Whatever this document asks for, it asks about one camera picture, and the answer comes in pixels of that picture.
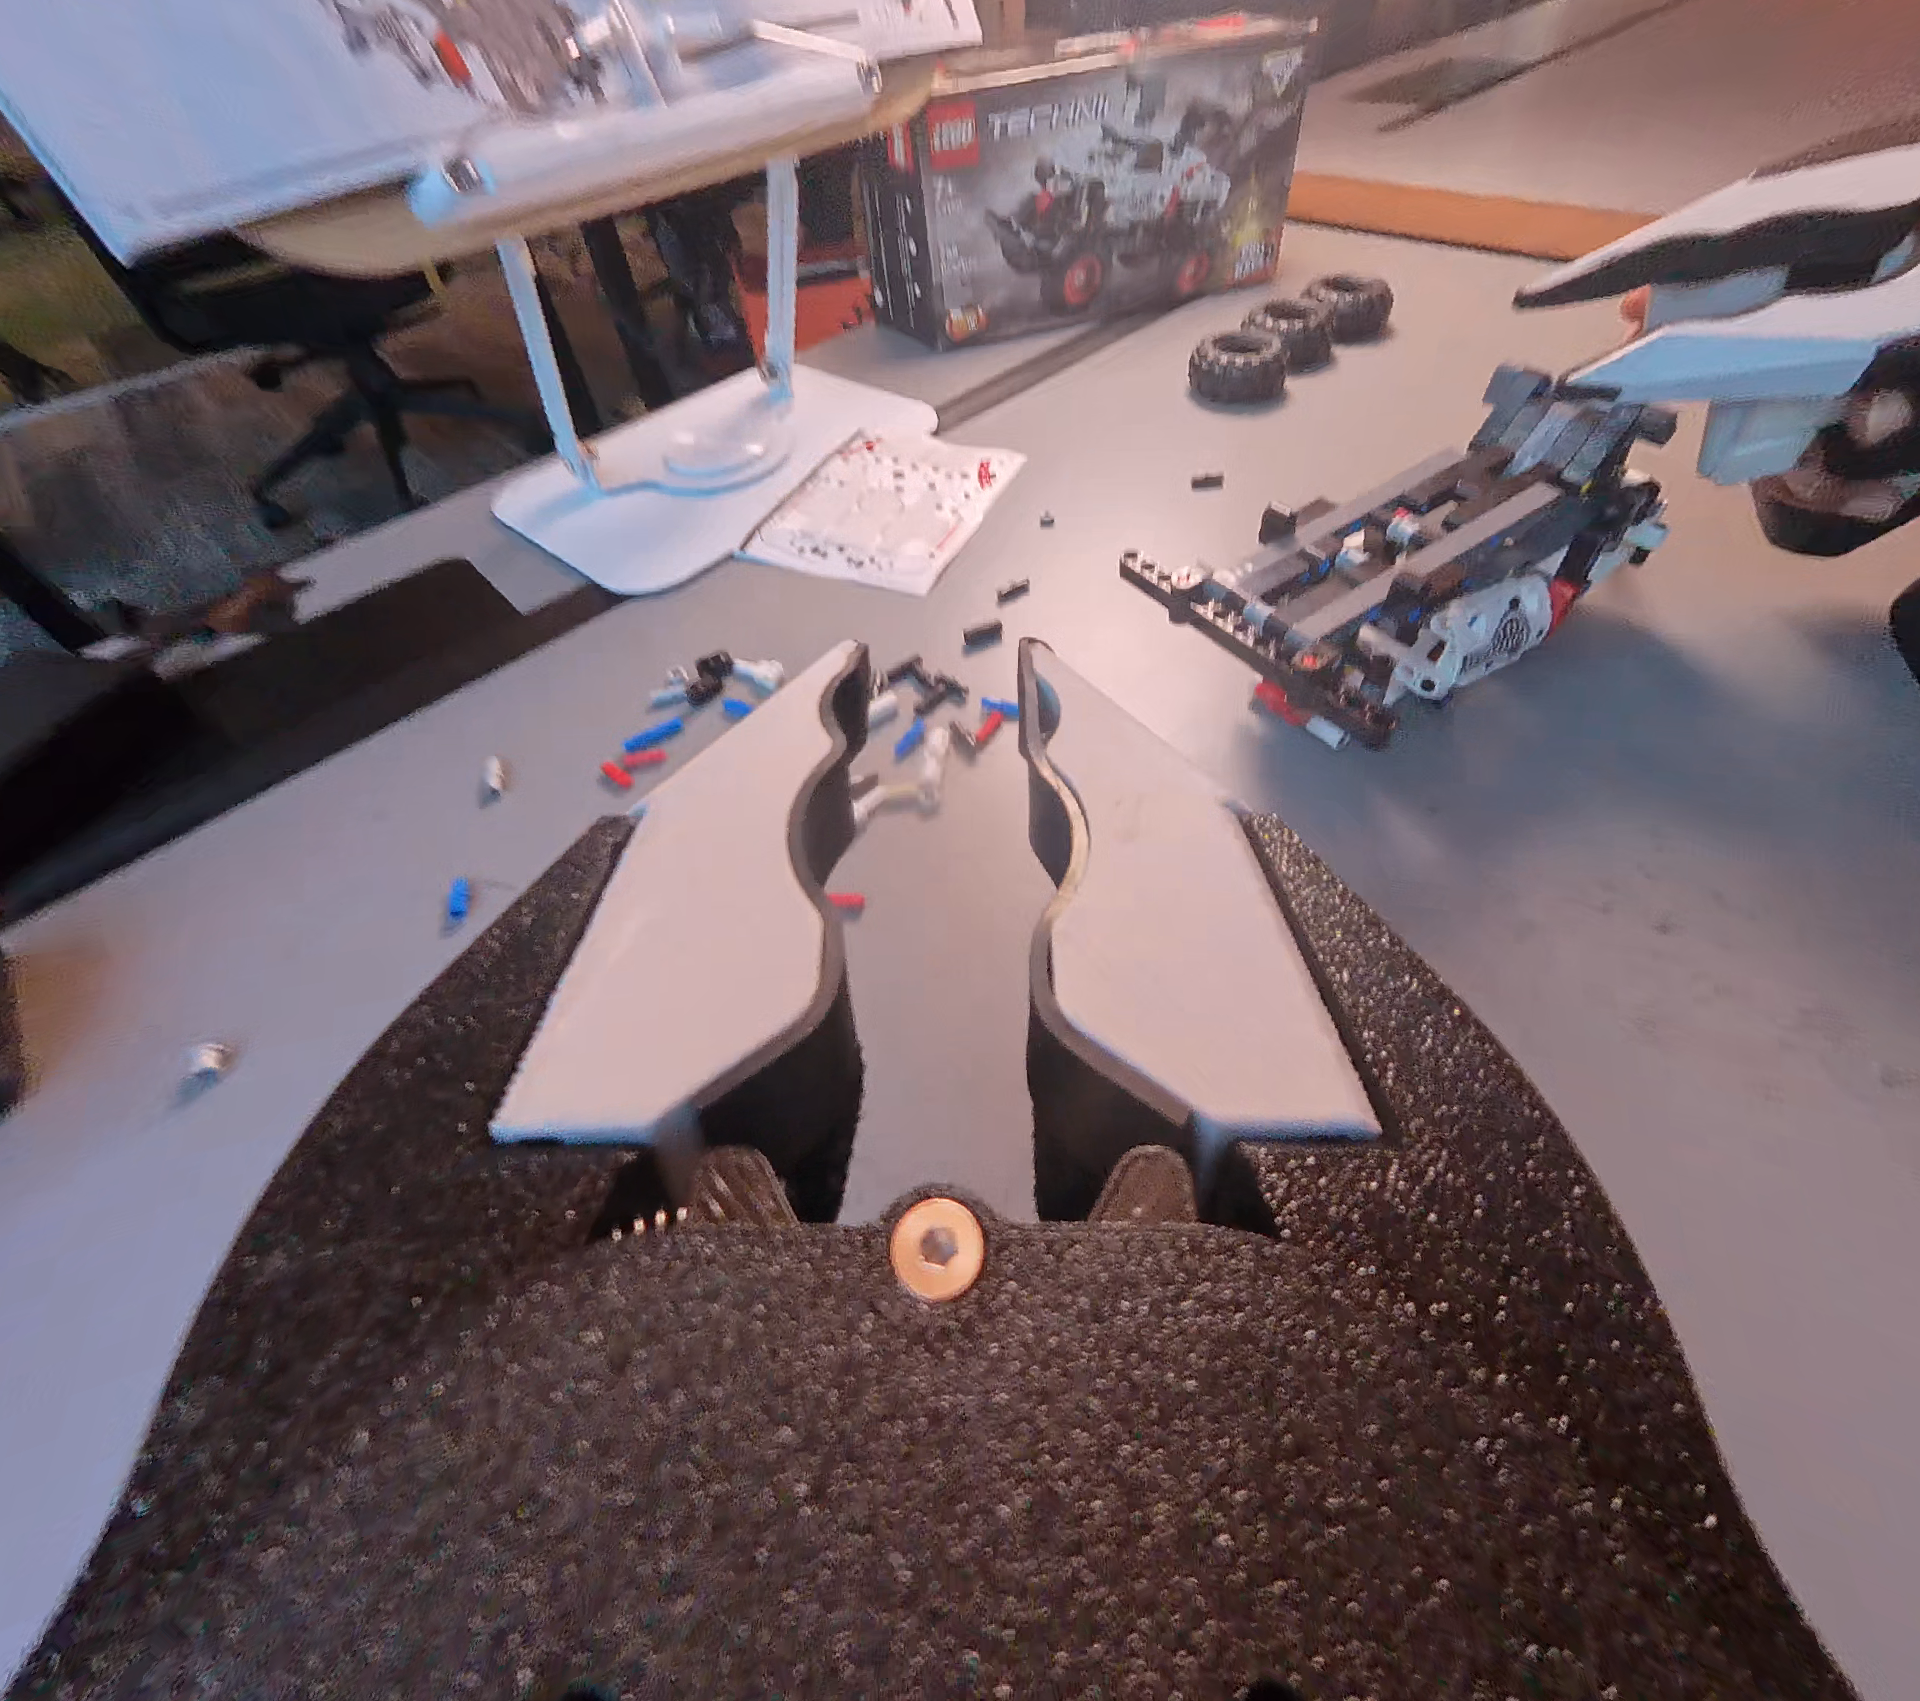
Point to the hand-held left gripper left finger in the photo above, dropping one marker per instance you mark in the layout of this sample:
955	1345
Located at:
676	980

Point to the white flat board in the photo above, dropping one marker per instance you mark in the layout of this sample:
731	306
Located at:
631	533

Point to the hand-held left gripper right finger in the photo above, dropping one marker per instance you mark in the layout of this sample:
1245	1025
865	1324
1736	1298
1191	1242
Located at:
1201	967

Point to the toy vehicle chassis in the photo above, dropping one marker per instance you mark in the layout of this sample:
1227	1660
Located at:
1410	593

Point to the toy truck cardboard box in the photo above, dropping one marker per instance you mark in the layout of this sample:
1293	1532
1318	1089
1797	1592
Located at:
1081	187

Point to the black toy tire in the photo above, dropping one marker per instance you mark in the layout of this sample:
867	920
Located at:
1237	364
1291	334
1348	306

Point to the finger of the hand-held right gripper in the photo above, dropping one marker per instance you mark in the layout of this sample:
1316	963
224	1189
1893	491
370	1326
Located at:
1770	203
1770	346

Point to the white sticker sheet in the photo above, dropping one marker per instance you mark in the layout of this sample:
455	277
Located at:
871	516

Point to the pile of small building parts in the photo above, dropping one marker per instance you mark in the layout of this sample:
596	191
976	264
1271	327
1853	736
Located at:
931	757

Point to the black swivel chair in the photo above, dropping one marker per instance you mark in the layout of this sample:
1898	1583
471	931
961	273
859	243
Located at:
331	352

